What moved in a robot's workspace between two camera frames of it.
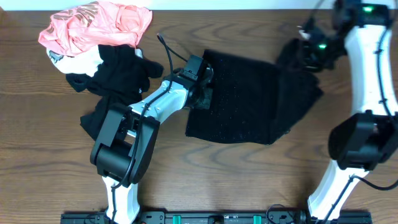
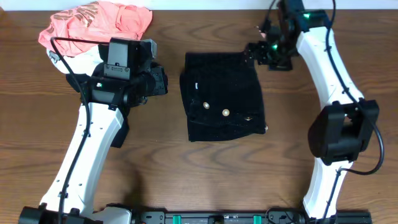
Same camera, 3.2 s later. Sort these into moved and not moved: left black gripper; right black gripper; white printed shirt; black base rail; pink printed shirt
Moved: right black gripper; left black gripper
Not moved: pink printed shirt; black base rail; white printed shirt
